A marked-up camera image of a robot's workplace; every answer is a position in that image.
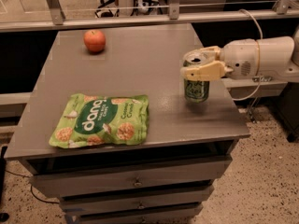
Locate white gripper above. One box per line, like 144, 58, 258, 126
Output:
180, 39, 259, 81

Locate green soda can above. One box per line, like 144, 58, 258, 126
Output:
183, 50, 209, 103

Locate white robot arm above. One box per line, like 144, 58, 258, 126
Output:
180, 36, 299, 82

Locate green rice chip bag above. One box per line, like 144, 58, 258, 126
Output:
49, 93, 149, 148

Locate red apple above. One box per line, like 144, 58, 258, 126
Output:
83, 30, 106, 52

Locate grey drawer cabinet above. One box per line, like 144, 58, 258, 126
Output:
6, 25, 249, 224

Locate bottom grey drawer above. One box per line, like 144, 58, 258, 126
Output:
64, 203, 203, 224

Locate grey drawer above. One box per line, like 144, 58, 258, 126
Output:
64, 203, 203, 224
31, 155, 232, 198
60, 183, 214, 216

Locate top grey drawer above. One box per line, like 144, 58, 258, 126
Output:
31, 155, 232, 198

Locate middle grey drawer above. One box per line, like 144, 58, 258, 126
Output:
60, 183, 214, 216

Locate white cable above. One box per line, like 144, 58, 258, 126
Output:
232, 8, 264, 102

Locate metal railing frame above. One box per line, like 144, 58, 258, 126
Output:
0, 0, 299, 33

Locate black floor cable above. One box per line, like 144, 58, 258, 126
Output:
5, 169, 60, 204

